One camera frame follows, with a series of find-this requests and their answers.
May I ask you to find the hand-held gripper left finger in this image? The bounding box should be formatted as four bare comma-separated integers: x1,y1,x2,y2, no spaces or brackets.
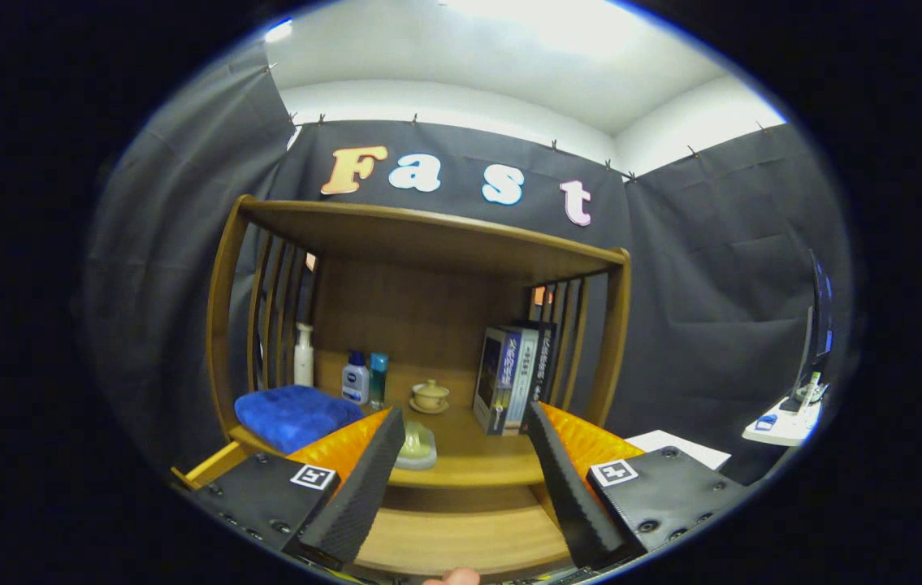
184,406,406,570

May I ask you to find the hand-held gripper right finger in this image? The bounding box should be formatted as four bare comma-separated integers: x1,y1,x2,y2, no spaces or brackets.
526,401,754,570

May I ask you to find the green scrub brush grey pad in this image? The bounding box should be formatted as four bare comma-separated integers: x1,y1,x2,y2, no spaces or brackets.
394,420,438,471

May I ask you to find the wooden drawer with black knob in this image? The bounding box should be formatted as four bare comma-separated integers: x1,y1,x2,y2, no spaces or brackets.
171,440,591,582

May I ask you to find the wooden countertop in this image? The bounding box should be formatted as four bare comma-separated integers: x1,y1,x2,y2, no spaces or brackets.
229,382,567,490

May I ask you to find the wooden cabinet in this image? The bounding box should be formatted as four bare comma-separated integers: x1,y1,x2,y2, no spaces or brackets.
206,195,632,521

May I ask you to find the blue folded towel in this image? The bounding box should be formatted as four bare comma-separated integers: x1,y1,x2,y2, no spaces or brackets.
234,385,366,455

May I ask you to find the white bottle with blue cap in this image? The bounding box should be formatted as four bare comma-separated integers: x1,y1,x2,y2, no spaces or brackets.
341,350,370,405

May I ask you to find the teal bottle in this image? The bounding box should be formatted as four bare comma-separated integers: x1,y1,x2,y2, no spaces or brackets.
368,353,389,411

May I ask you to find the beige lidded teacup with saucer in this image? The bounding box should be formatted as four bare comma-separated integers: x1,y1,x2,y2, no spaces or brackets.
409,379,451,415

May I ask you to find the book with pale spine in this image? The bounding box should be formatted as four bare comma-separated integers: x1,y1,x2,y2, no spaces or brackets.
509,325,541,434

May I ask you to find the book with blue spine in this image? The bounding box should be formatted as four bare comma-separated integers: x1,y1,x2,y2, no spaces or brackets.
473,327,525,436

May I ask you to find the white box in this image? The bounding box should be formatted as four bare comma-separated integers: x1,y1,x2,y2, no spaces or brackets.
646,429,731,472

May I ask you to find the book with black spine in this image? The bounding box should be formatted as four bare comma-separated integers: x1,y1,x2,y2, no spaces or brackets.
530,320,559,427

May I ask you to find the white pump bottle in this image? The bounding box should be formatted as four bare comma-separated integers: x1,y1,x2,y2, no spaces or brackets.
293,323,315,388

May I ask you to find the white side shelf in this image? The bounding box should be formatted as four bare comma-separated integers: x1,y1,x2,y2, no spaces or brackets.
742,372,827,448

